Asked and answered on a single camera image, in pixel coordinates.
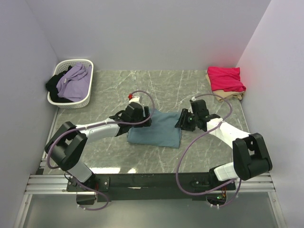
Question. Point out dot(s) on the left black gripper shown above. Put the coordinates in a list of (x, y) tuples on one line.
[(146, 112)]

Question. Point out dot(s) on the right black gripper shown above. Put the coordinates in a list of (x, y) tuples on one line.
[(182, 122)]

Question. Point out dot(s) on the teal blue t shirt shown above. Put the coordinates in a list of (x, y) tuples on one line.
[(161, 133)]

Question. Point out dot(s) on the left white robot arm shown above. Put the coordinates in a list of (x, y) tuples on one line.
[(67, 144)]

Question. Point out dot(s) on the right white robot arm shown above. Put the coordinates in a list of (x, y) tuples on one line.
[(250, 153)]

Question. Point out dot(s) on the folded tan t shirt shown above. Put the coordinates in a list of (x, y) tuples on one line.
[(221, 95)]

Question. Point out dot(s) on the folded red t shirt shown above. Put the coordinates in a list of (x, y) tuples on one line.
[(226, 79)]

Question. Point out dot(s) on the lilac t shirt in basket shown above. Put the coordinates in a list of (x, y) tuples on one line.
[(74, 85)]

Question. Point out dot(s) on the black base beam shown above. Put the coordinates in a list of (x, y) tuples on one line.
[(136, 186)]

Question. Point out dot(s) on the white plastic laundry basket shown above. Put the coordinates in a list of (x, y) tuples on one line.
[(62, 66)]

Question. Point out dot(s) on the black garment in basket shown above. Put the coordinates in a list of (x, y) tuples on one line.
[(51, 87)]

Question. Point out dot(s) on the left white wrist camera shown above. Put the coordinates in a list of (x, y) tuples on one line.
[(135, 98)]

